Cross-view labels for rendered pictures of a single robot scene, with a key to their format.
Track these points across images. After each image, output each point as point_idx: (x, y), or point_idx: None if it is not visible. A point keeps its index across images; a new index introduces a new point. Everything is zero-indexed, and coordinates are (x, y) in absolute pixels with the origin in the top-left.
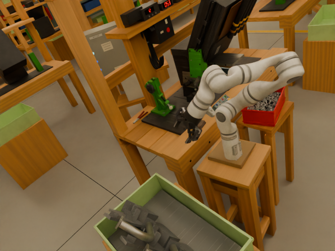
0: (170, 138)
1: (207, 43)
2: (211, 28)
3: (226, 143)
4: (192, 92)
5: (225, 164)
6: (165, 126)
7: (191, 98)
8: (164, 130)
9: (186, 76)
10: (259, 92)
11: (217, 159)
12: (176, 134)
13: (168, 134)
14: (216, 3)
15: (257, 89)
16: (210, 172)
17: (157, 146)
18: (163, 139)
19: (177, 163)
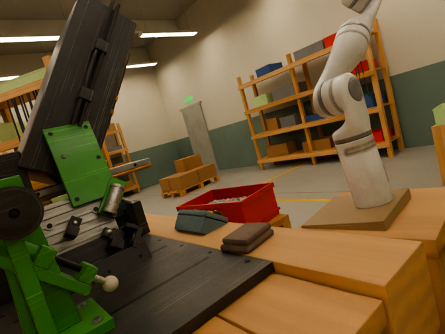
0: (275, 297)
1: (103, 104)
2: (110, 67)
3: (378, 155)
4: (93, 255)
5: (400, 210)
6: (192, 309)
7: (116, 256)
8: (202, 327)
9: (48, 221)
10: (372, 20)
11: (393, 210)
12: (258, 285)
13: (244, 307)
14: (118, 14)
15: (368, 16)
16: (436, 221)
17: (315, 329)
18: (269, 316)
19: (425, 263)
